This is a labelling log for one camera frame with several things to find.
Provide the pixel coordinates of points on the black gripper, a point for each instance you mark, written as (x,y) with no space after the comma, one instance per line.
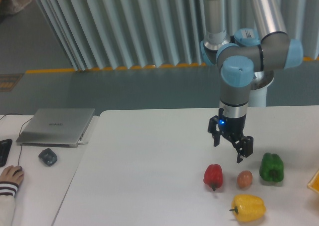
(231,128)

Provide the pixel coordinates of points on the red bell pepper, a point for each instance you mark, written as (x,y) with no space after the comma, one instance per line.
(213,176)

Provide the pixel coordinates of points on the black computer mouse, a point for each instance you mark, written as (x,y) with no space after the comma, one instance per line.
(18,170)

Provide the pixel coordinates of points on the forearm in striped-cuff sleeve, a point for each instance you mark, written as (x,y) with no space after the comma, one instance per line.
(7,202)

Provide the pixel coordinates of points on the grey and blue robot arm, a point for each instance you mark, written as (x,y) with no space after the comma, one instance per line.
(237,65)

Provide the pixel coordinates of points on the yellow basket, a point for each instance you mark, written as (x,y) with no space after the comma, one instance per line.
(313,184)

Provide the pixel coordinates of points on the person's bare hand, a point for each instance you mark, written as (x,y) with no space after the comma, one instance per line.
(8,175)

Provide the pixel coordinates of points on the brown egg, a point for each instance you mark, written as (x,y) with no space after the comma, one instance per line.
(244,179)

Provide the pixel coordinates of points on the green bell pepper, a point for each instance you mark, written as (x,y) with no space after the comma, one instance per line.
(271,168)

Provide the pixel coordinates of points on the yellow bell pepper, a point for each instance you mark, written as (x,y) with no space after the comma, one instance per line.
(247,208)

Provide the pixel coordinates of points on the silver laptop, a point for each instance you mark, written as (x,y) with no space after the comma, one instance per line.
(57,127)

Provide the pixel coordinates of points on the grey folding screen partition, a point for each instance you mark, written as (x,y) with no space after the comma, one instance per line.
(118,33)

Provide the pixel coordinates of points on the small dark grey tray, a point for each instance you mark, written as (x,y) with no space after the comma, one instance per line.
(48,157)

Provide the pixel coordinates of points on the black keyboard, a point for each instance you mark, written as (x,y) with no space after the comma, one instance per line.
(5,146)

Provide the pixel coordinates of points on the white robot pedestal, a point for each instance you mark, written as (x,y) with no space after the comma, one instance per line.
(259,86)

